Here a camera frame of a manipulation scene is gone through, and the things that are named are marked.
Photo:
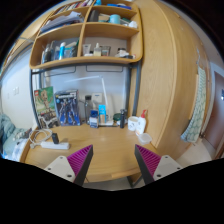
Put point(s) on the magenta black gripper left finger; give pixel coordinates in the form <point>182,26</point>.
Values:
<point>74,167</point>

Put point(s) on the brown wooden door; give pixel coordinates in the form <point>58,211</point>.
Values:
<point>215,127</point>

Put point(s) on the stack of papers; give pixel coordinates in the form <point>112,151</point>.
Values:
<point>73,16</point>

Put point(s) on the blue robot model box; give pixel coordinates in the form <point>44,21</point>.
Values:
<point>67,107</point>

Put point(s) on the green Groot toy box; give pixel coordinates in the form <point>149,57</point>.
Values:
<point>45,107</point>

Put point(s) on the white desk lamp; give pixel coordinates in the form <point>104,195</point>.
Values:
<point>99,98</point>

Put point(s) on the clear water bottle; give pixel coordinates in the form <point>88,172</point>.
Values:
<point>88,107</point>

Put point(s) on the white tube on shelf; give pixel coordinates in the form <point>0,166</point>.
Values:
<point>86,49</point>

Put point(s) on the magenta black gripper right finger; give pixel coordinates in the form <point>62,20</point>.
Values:
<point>154,167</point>

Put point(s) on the black charger plug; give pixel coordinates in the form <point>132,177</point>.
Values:
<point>55,138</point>

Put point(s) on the green checkered towel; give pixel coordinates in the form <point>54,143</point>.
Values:
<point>192,132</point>

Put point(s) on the dark green round tin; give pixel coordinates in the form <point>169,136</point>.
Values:
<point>117,117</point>

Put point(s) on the black cylindrical bottle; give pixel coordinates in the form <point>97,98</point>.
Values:
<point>122,117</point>

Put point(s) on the teal cup on shelf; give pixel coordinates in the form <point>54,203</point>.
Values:
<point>114,19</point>

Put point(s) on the wooden wall shelf unit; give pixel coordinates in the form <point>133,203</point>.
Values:
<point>126,42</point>

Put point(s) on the small blue box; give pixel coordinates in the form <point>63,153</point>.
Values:
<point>93,119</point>

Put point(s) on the white red-pump bottle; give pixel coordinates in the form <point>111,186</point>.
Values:
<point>141,124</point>

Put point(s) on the light blue carton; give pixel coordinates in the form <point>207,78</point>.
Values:
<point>102,114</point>

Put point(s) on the bed with bedding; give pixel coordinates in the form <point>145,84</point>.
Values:
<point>12,139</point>

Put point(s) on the white power strip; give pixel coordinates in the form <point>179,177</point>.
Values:
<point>59,146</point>

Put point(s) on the clear plastic container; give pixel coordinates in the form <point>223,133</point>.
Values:
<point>144,138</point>

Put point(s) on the blue spray bottle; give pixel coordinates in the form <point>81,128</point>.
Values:
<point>62,49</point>

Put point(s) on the white mug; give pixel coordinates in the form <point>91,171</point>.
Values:
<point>132,123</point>

